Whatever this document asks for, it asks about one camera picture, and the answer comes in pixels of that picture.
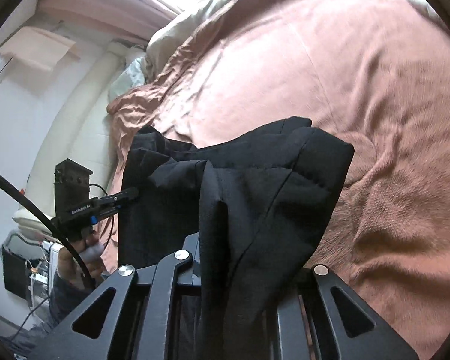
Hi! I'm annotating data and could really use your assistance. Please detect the beige padded bed frame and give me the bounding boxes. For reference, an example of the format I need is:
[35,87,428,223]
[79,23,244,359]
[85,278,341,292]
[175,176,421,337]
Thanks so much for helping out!
[28,41,147,211]

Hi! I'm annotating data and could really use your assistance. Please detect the black braided cable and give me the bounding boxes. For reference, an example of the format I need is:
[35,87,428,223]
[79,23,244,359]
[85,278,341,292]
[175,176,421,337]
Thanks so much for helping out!
[0,165,98,289]

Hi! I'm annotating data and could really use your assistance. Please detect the terracotta bed blanket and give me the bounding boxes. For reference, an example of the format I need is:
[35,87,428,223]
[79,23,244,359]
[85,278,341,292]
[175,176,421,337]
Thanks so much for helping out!
[107,0,450,360]

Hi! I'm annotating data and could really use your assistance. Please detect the beige duvet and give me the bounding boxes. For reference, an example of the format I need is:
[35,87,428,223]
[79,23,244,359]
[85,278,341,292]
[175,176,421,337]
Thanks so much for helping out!
[146,0,256,83]

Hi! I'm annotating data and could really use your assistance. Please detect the white floral pillow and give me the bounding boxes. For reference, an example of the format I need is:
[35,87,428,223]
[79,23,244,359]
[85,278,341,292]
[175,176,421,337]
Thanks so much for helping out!
[109,58,147,100]

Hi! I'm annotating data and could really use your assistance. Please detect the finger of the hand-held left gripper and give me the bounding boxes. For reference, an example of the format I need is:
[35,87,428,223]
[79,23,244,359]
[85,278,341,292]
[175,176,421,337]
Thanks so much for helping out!
[97,187,140,206]

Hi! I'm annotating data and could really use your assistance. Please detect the black pants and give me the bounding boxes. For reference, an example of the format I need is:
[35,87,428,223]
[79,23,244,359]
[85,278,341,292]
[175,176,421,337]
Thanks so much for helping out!
[118,116,355,360]

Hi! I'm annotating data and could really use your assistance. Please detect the pink curtain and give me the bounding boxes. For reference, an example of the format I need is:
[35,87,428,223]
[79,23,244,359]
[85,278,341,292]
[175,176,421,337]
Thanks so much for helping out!
[37,0,181,42]

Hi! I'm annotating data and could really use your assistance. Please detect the thin black cable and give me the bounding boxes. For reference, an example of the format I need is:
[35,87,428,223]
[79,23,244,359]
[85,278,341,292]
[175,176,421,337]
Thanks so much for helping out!
[88,183,118,246]

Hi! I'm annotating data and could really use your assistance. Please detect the person's left hand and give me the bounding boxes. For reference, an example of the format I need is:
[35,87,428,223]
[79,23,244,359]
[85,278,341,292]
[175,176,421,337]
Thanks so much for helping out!
[58,232,106,289]

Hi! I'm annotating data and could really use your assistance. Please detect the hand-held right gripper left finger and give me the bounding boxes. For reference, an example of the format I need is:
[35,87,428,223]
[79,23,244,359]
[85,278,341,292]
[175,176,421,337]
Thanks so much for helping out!
[28,232,203,360]

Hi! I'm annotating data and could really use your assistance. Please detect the person's left forearm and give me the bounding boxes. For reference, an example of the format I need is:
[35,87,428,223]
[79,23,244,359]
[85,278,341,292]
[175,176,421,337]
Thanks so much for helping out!
[49,270,98,327]

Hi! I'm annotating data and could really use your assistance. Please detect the black storage box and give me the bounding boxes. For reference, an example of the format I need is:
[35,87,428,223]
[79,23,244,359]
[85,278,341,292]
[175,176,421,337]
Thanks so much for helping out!
[2,244,32,297]

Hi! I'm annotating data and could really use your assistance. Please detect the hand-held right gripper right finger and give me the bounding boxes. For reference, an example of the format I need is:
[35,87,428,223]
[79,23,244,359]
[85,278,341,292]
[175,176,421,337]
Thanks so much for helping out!
[274,264,421,360]

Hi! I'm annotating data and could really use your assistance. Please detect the cream cushion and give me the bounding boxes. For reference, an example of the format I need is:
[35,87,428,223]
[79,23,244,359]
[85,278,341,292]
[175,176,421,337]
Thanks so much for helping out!
[13,208,55,241]

